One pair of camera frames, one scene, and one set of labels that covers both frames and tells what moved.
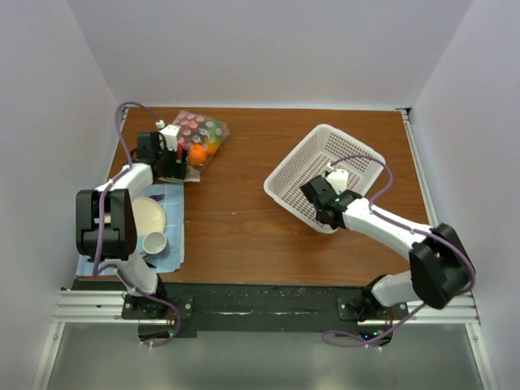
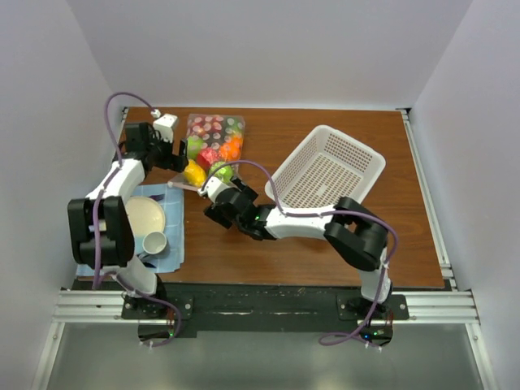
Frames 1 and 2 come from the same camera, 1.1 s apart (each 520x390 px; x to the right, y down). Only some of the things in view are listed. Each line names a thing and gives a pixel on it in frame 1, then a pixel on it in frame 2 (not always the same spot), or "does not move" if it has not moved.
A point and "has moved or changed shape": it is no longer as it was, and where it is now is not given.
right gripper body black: (318, 216) -> (214, 212)
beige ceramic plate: (149, 215) does not move
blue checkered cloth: (171, 197) does not move
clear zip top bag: (202, 136) has moved or changed shape
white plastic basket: (321, 151) does not move
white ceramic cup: (154, 242) does not move
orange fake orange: (197, 153) -> (231, 150)
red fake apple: (184, 140) -> (208, 156)
